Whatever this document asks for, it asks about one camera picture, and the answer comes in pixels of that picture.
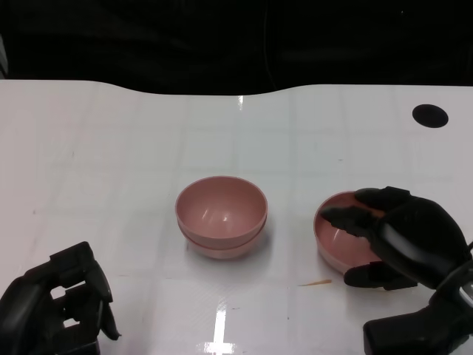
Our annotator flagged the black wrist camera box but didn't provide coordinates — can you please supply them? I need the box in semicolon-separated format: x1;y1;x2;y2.
69;339;101;355
363;295;473;355

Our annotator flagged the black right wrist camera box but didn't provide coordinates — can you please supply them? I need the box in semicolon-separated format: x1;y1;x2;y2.
363;295;473;355

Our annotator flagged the pink plastic bowl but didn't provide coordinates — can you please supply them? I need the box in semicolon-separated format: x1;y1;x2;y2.
313;190;389;275
183;216;268;260
174;176;268;249

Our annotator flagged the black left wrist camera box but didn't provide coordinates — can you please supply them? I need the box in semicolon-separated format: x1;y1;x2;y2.
69;339;101;355

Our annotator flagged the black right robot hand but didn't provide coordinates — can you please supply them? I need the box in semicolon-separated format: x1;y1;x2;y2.
319;186;467;292

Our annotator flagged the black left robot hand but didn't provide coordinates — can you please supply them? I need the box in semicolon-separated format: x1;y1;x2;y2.
0;241;122;355

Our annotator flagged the black round table grommet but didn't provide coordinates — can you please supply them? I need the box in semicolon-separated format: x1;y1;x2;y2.
412;104;449;129

